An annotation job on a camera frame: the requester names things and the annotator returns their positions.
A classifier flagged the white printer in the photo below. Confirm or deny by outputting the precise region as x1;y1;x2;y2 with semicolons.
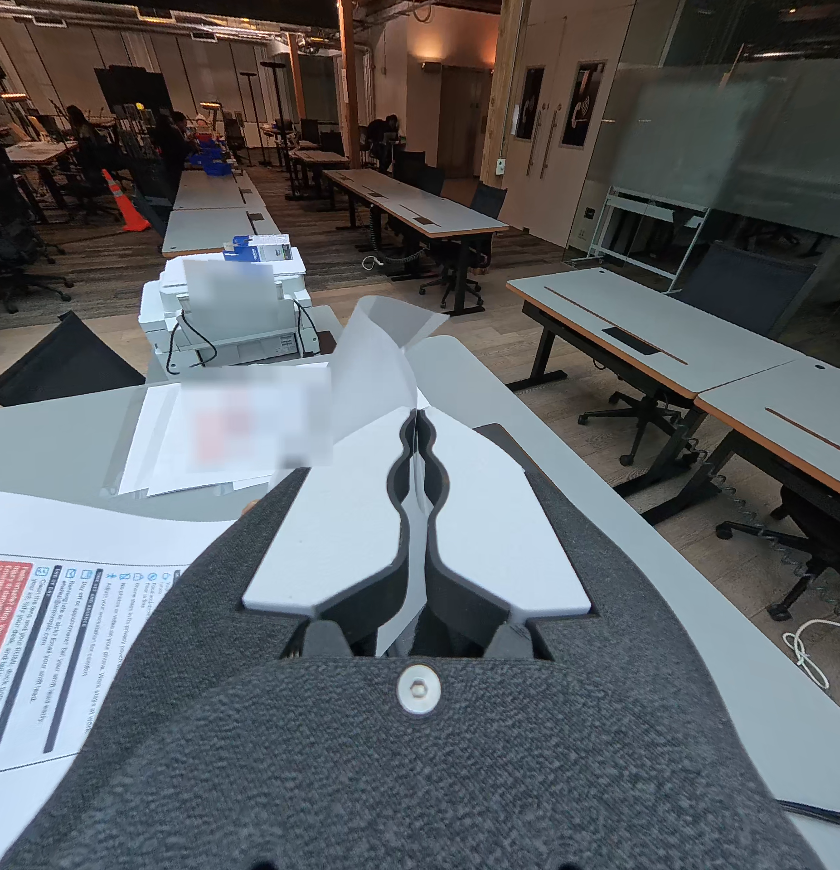
138;245;325;376

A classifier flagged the black floor lamp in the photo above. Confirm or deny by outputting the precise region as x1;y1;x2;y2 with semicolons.
258;60;289;169

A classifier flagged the blue plastic bin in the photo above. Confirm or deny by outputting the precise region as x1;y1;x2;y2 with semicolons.
187;139;236;176

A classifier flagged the orange traffic cone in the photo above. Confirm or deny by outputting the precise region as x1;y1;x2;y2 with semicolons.
102;169;153;233

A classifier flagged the black desk cable hatch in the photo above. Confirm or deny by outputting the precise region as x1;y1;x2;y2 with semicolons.
474;421;529;473

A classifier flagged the grey office desk wood edge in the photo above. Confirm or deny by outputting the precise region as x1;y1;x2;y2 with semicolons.
171;169;257;212
5;139;78;205
507;267;808;526
161;206;279;258
289;150;353;201
322;168;510;315
694;357;840;507

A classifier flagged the white metal rack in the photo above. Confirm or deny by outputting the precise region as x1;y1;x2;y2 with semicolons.
586;185;712;281

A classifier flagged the light wooden column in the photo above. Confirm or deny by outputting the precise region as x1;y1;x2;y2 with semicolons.
480;0;524;186

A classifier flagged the white paper stack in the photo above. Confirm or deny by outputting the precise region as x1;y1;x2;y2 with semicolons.
118;363;334;497

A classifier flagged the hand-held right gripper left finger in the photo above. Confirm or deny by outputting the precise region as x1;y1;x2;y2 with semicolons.
242;406;419;621

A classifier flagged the black board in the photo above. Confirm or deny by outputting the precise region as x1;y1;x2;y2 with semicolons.
93;66;174;118

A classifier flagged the white cord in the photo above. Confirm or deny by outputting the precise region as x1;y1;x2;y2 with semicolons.
782;616;840;692

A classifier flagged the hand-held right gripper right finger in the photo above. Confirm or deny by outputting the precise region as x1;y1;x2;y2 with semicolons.
417;406;592;626

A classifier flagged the black printer cable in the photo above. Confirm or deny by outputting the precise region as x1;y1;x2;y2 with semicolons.
165;314;220;373

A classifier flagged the blue white box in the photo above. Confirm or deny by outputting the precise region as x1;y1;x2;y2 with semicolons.
223;234;291;263

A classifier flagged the black wall poster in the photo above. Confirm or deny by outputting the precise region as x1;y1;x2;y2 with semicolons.
561;61;606;149
515;66;545;141

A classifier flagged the brown wooden post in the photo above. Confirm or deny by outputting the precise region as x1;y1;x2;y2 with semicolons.
337;0;363;167

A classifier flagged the printed white paper sheet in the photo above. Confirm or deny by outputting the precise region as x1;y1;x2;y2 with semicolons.
0;488;261;777

